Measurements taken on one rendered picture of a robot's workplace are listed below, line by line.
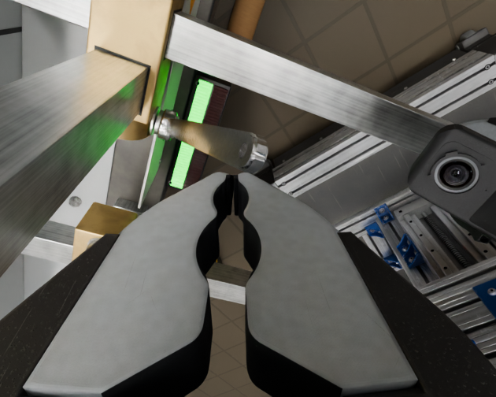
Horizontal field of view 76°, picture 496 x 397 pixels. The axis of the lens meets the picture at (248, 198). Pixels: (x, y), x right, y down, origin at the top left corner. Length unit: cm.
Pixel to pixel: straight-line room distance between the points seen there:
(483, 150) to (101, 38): 25
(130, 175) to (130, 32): 28
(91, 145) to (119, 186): 34
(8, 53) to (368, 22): 95
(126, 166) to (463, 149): 40
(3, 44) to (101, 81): 35
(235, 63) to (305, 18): 88
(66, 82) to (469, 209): 23
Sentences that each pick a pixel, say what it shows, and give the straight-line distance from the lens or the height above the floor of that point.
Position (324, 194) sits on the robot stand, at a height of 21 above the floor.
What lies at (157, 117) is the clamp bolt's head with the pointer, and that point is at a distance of 28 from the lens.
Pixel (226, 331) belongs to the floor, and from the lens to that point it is 196.
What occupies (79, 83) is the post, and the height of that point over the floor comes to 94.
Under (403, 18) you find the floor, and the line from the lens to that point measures 122.
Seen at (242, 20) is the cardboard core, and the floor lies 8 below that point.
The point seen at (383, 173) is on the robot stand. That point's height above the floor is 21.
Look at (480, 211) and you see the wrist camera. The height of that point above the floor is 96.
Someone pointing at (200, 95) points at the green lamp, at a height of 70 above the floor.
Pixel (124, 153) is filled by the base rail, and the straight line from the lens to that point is 48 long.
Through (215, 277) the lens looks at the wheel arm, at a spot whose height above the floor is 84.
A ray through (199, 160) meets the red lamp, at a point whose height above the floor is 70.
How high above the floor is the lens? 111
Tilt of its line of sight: 57 degrees down
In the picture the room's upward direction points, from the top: 178 degrees clockwise
